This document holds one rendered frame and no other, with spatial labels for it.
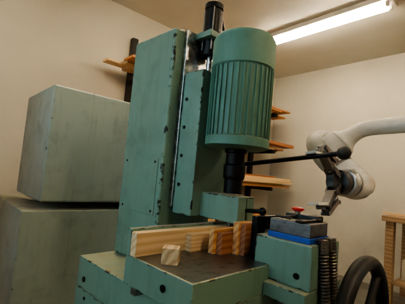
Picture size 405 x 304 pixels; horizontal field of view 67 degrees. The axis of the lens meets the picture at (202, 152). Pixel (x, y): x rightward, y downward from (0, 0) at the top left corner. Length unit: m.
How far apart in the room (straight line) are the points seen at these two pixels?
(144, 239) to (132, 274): 0.07
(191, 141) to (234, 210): 0.23
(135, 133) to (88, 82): 2.11
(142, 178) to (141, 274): 0.38
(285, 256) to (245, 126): 0.32
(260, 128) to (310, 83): 3.99
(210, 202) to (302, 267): 0.31
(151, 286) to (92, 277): 0.39
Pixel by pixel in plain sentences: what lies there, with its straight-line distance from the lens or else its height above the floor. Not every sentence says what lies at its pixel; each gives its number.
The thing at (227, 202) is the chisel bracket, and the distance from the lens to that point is 0.81.
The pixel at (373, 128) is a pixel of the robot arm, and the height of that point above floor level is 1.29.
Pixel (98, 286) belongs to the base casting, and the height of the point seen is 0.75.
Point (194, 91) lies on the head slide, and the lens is 0.90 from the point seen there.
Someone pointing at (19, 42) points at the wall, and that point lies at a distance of 3.02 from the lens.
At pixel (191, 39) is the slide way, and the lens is 1.01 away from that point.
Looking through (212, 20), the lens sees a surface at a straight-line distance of 1.03.
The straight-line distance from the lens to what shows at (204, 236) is 0.77.
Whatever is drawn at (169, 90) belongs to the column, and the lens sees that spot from 0.93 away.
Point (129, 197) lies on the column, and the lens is 1.02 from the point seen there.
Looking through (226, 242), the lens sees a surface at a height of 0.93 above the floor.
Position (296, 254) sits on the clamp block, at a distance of 0.69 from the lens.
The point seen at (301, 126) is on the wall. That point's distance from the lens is 4.66.
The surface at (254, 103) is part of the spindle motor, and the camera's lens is 0.79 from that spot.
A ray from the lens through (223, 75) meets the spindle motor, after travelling 0.82.
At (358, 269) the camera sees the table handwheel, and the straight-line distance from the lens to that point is 0.64.
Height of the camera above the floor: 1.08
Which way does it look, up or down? 4 degrees up
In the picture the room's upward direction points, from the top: 5 degrees clockwise
